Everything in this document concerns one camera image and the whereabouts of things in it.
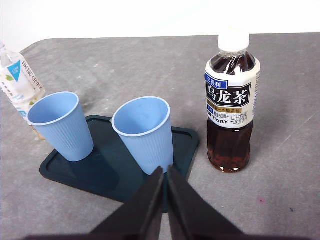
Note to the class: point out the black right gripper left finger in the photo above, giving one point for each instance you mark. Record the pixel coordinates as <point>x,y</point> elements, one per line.
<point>140,215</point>

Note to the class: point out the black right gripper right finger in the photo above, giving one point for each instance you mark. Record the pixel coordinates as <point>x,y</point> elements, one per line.
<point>192,215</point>

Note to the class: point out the dark oolong tea bottle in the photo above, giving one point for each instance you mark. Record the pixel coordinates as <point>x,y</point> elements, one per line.
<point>230,105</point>

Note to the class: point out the jasmine tea bottle white label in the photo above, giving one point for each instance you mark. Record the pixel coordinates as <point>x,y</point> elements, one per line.
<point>20,80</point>

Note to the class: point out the blue ribbed plastic cup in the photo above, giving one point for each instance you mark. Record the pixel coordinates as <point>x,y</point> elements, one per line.
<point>65,135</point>
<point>150,145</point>

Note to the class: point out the dark teal rectangular tray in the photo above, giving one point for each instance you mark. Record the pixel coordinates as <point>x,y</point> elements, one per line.
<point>100,175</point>

